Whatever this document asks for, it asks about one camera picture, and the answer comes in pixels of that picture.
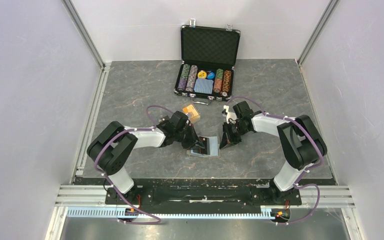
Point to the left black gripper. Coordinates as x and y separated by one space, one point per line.
194 141

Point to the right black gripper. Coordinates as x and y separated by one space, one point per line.
227 137

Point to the beige card holder wallet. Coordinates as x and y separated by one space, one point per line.
211 148

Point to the orange card box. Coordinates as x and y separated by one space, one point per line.
191 112

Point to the black card box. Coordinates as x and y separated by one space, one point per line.
163 118

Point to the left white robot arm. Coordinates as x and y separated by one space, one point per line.
112 147

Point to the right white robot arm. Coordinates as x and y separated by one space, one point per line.
302 145

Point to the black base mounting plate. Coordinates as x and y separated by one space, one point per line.
207 195

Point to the black poker chip case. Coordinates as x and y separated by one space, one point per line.
208 60

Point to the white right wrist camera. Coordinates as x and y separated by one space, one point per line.
229 115

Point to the grey slotted cable duct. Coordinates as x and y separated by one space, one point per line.
128 214

